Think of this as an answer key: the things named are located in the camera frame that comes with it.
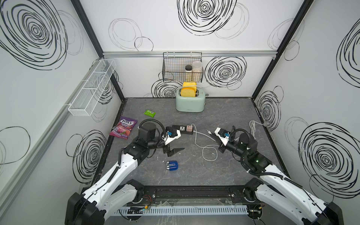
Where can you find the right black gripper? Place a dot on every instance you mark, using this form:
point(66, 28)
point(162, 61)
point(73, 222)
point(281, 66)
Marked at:
point(221, 148)

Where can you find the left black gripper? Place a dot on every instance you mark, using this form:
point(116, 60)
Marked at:
point(173, 151)

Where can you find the black power strip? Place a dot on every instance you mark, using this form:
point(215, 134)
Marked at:
point(182, 129)

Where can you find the pink usb charger adapter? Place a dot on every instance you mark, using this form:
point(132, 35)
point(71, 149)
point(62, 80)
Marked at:
point(189, 128)

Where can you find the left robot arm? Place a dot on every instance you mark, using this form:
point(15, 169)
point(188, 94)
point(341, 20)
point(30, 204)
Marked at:
point(99, 202)

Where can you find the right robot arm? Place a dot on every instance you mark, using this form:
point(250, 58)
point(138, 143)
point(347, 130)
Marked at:
point(271, 186)

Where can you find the mint green toaster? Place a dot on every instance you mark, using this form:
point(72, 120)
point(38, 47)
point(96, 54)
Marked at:
point(190, 104)

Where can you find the green candy packet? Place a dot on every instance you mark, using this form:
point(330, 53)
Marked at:
point(149, 113)

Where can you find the purple candy bag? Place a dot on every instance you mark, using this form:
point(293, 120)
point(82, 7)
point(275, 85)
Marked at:
point(123, 128)

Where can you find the yellow sponge toast front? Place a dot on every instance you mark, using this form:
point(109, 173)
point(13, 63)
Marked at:
point(188, 91)

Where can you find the yellow sponge toast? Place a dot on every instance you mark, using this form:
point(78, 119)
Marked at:
point(189, 85)
point(188, 91)

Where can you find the yellow sponge toast back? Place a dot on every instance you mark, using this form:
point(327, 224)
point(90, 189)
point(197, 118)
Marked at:
point(189, 85)

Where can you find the white lid plastic jar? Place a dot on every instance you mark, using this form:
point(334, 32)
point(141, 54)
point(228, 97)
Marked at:
point(197, 71)

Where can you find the black lid spice jar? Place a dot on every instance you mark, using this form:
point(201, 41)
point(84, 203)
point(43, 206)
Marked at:
point(188, 72)

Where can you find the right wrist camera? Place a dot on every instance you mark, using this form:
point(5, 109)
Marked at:
point(223, 135)

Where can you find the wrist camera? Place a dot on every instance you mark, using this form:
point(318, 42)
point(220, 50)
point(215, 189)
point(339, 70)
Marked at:
point(170, 135)
point(223, 135)

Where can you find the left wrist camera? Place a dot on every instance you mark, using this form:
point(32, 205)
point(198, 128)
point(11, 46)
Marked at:
point(170, 135)

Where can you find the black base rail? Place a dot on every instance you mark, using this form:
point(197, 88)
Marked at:
point(235, 194)

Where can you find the grey slotted cable duct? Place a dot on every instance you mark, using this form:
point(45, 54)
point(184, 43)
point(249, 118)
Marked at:
point(183, 210)

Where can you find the black wire basket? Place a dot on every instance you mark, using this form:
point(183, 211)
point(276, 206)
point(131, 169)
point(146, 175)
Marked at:
point(174, 65)

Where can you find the white wire shelf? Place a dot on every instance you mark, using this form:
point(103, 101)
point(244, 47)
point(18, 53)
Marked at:
point(93, 88)

